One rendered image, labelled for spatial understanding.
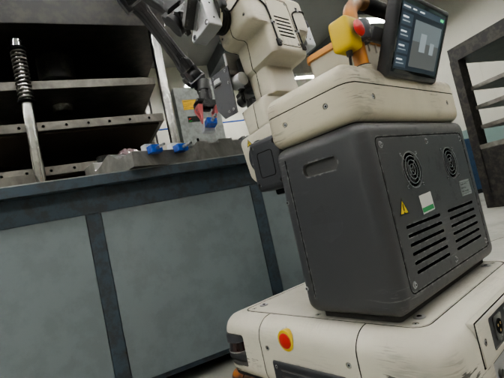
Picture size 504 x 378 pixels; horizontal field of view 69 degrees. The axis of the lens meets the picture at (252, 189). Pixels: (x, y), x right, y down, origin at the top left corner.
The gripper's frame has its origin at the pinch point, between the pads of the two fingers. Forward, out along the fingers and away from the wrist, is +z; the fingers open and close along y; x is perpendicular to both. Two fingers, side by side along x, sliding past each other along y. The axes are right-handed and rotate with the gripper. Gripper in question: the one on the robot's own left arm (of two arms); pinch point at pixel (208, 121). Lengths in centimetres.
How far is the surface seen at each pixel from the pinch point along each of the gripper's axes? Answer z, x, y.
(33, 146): -18, -71, 74
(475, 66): -280, -257, -639
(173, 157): 18.5, 5.9, 17.5
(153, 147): 17.3, 12.1, 25.6
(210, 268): 60, -6, 5
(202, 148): 12.4, 0.1, 4.3
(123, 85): -61, -74, 27
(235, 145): 10.8, 0.1, -10.4
